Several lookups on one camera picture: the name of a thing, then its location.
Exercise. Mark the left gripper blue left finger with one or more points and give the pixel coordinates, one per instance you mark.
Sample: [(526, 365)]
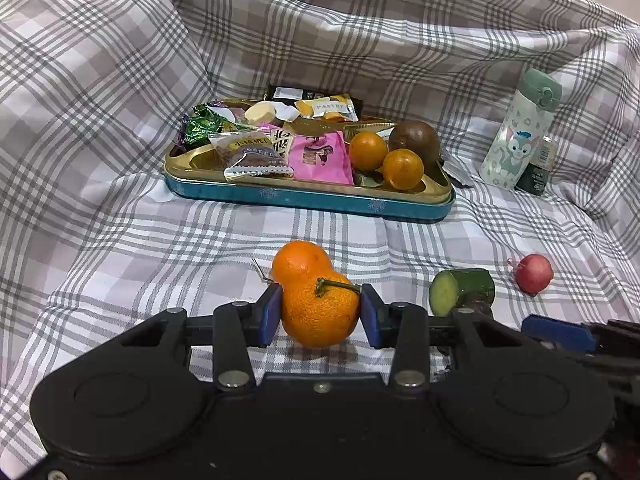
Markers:
[(238, 326)]

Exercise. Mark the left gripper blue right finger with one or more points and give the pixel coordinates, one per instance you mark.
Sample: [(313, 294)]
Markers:
[(402, 327)]

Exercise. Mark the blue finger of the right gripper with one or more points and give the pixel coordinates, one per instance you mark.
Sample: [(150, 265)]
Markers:
[(566, 335)]

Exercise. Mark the cucumber piece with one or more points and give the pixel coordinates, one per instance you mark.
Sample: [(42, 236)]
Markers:
[(450, 287)]

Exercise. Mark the small pink radish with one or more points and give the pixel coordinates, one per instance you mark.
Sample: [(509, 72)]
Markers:
[(532, 273)]

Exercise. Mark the orange tangerine with stem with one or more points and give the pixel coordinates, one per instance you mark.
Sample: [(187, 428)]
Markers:
[(320, 309)]

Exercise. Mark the small orange in tin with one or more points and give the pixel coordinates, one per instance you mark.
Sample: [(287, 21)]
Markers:
[(402, 169), (367, 151)]

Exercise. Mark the small green jar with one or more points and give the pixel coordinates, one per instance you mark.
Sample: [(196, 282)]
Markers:
[(536, 175)]

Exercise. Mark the blue gold snack tin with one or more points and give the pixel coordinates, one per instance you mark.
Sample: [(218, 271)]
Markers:
[(199, 174)]

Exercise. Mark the silver foil wrapper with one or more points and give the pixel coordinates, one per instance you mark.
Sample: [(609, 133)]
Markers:
[(457, 173)]

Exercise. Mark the brown clear snack packet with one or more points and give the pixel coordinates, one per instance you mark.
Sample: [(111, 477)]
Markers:
[(249, 153)]

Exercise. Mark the white green cartoon bottle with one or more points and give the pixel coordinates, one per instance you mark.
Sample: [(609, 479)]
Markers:
[(527, 120)]

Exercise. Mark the pink snack packet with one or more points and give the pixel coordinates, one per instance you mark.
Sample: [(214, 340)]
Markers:
[(321, 158)]

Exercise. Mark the brown kiwi fruit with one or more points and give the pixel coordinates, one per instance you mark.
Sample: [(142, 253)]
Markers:
[(416, 136)]

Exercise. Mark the green foil candy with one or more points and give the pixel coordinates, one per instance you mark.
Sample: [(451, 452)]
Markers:
[(204, 121)]

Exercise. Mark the yellow pastry packet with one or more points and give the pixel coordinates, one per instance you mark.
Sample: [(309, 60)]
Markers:
[(330, 108)]

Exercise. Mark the grey plaid sofa cover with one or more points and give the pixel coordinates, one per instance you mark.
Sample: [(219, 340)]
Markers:
[(92, 94)]

